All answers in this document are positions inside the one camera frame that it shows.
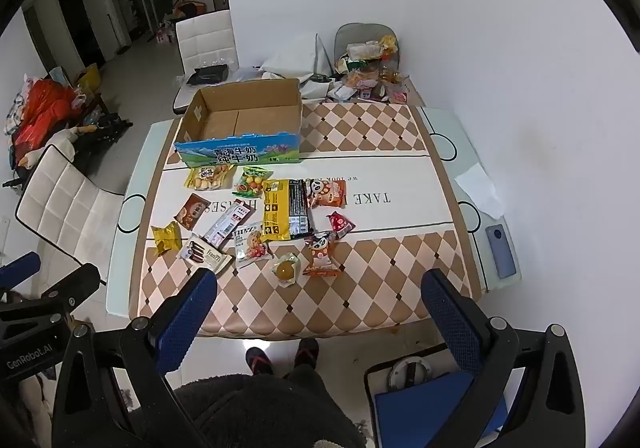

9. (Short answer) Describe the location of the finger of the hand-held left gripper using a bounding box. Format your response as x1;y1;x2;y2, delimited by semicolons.
0;264;101;321
0;251;42;289

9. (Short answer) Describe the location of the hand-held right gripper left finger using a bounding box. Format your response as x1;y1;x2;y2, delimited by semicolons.
52;268;218;448

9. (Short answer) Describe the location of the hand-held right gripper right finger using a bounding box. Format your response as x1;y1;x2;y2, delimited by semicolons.
420;269;601;448

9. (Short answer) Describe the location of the white chocolate wafer packet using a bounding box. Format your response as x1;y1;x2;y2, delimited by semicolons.
177;233;234;275

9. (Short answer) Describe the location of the red and white stick packet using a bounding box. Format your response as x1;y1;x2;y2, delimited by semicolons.
202;204;253;247

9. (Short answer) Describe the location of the brown pastry packet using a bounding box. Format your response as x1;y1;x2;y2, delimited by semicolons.
173;194;211;230

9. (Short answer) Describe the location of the clear packet with orange jelly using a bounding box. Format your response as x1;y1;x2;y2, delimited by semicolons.
271;253;302;287

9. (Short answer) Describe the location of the yellow and black snack packet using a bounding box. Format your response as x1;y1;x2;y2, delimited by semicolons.
261;179;315;243

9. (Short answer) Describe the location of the green candy packet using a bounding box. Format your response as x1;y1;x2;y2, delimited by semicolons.
232;166;275;200

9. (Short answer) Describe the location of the silver black snack packet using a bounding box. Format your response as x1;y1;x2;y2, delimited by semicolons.
305;179;347;209

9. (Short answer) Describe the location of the printed cardboard box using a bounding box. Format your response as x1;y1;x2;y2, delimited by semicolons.
174;78;304;165

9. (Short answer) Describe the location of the white quilted chair black trim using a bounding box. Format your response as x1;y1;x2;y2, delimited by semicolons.
14;145;126;286

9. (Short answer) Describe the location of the small yellow snack packet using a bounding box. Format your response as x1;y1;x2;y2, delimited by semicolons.
150;221;182;257

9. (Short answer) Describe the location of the grey-blue phone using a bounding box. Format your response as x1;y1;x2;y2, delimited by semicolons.
486;224;517;279

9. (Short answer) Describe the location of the person's left slipper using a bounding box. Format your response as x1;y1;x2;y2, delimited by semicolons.
245;347;273;376

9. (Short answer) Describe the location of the person's slipper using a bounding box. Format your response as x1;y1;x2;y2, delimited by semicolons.
294;338;320;371
245;347;273;376

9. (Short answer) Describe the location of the blue seat chair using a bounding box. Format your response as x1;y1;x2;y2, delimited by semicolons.
365;343;511;434

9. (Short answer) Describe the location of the white biscuit packet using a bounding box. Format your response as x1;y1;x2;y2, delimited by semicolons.
233;224;273;270

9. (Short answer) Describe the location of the person's dark fleece clothing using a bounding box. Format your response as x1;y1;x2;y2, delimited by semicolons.
172;363;368;448

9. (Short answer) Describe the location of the person's right slipper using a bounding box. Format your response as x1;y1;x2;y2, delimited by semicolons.
294;338;320;371

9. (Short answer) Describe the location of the white paper sheet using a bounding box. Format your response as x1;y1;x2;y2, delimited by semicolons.
454;163;506;219

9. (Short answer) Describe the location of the white plush toy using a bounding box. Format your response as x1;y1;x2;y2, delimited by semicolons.
20;125;96;169

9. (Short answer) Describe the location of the yellow biscuit packet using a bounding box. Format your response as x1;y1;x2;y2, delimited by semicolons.
186;164;235;192

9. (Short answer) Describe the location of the small red snack packet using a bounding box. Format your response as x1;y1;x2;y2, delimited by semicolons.
326;211;357;239

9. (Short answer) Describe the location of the orange panda snack packet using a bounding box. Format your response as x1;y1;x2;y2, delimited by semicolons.
301;232;343;277

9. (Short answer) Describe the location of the red bag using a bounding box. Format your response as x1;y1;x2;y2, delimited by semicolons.
12;80;81;163

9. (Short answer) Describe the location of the dark low bench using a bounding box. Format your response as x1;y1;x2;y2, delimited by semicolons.
50;98;133;169

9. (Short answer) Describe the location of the yellow bag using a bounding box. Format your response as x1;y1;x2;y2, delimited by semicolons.
72;64;103;93

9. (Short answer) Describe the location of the pile of empty wrappers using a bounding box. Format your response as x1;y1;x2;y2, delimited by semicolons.
327;34;412;104

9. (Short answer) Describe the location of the grey chair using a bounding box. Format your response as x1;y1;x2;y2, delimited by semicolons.
334;22;403;73

